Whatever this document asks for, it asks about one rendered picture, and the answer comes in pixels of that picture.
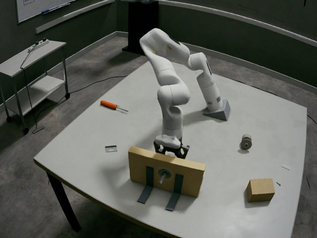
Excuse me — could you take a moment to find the tan wooden board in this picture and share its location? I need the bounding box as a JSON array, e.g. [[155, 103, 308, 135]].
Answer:
[[128, 146, 206, 197]]

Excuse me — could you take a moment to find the brown cardboard box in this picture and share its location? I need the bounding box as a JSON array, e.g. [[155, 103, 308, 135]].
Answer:
[[247, 178, 275, 202]]

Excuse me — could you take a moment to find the orange-handled screwdriver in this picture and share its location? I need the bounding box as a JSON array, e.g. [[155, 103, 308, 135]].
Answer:
[[101, 100, 127, 111]]

